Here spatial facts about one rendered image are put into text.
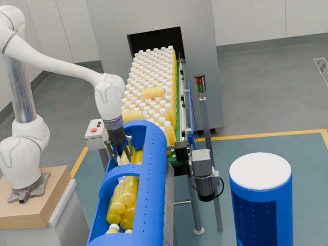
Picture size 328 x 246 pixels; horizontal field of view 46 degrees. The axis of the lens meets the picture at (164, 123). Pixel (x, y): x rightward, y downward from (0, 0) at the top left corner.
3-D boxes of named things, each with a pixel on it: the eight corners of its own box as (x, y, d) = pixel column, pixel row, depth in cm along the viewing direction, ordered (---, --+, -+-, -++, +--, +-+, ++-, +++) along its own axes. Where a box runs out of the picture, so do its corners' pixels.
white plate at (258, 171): (231, 153, 196) (231, 154, 197) (227, 188, 173) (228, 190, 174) (289, 151, 189) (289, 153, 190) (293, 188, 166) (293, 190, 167)
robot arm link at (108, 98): (121, 119, 170) (125, 106, 182) (113, 87, 163) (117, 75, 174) (97, 122, 171) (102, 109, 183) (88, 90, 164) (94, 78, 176)
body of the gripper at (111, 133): (104, 132, 175) (109, 149, 180) (122, 129, 174) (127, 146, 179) (106, 123, 182) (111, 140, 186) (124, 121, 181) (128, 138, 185)
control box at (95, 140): (88, 151, 230) (84, 135, 225) (94, 133, 247) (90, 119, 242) (105, 148, 228) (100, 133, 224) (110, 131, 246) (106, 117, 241)
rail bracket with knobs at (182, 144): (173, 164, 221) (170, 149, 216) (174, 156, 227) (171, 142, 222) (191, 162, 220) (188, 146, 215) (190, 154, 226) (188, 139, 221)
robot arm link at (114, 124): (120, 119, 171) (123, 130, 174) (122, 109, 179) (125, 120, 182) (100, 121, 172) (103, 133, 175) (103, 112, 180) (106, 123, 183)
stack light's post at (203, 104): (217, 231, 292) (199, 100, 240) (217, 227, 296) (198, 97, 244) (223, 231, 292) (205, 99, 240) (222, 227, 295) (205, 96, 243)
